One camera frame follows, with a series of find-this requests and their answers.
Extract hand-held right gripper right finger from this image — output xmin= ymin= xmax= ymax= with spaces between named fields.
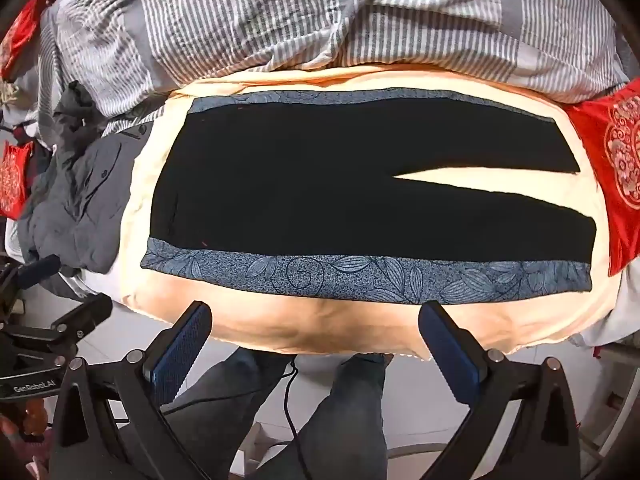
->
xmin=419 ymin=301 xmax=583 ymax=480

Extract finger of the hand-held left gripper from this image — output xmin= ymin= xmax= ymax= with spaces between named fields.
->
xmin=47 ymin=292 xmax=114 ymax=348

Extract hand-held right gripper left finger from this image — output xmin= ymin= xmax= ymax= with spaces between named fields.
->
xmin=47 ymin=301 xmax=213 ymax=480

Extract black pants with blue trim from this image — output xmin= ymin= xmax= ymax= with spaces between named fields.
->
xmin=141 ymin=89 xmax=597 ymax=307

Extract person's left hand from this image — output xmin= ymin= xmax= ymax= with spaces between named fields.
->
xmin=0 ymin=401 xmax=48 ymax=461

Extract peach orange garment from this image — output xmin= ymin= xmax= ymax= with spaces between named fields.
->
xmin=112 ymin=62 xmax=621 ymax=361

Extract grey jacket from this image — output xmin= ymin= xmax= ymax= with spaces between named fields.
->
xmin=20 ymin=80 xmax=167 ymax=302

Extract person's right leg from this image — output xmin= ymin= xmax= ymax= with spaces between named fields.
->
xmin=257 ymin=352 xmax=392 ymax=480

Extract red patterned cushion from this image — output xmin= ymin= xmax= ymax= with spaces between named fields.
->
xmin=0 ymin=0 xmax=51 ymax=81
xmin=0 ymin=141 xmax=35 ymax=220

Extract red patterned garment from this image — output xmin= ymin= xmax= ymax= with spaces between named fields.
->
xmin=565 ymin=80 xmax=640 ymax=277

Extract white ribbed garment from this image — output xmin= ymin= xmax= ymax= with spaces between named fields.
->
xmin=30 ymin=0 xmax=632 ymax=137

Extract black cable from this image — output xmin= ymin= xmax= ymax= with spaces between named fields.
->
xmin=164 ymin=357 xmax=303 ymax=480

